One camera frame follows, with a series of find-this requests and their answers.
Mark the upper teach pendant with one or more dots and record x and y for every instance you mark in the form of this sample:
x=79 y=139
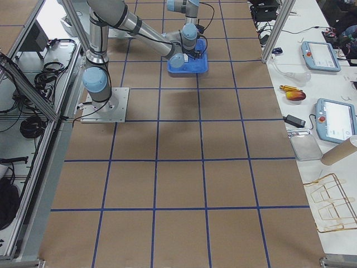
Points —
x=320 y=56

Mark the gold metal tool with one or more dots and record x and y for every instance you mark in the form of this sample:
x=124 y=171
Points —
x=288 y=88

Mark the lower teach pendant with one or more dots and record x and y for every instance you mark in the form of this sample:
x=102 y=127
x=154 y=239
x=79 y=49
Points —
x=335 y=121

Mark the red yellow mango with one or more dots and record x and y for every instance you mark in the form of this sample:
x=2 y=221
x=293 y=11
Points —
x=296 y=95

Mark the black power adapter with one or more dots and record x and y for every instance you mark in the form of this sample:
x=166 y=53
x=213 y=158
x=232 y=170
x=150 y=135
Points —
x=294 y=121

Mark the teach pendant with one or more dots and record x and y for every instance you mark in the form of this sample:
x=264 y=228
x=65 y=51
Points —
x=335 y=121
x=320 y=56

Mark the aluminium frame post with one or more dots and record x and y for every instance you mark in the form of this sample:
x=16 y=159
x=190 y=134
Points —
x=277 y=29

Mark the gold wire rack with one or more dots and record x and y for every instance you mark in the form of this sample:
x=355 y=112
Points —
x=331 y=207

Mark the cardboard tube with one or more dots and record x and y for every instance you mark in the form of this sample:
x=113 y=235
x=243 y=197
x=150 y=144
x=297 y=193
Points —
x=340 y=151

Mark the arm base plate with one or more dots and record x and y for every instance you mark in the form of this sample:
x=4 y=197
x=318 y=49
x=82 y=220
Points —
x=114 y=111

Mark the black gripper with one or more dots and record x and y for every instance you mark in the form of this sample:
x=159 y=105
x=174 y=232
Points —
x=193 y=53

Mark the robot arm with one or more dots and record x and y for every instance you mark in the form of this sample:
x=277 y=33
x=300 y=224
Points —
x=189 y=8
x=111 y=23

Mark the blue plastic tray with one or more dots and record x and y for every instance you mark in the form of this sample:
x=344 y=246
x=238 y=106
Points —
x=192 y=65

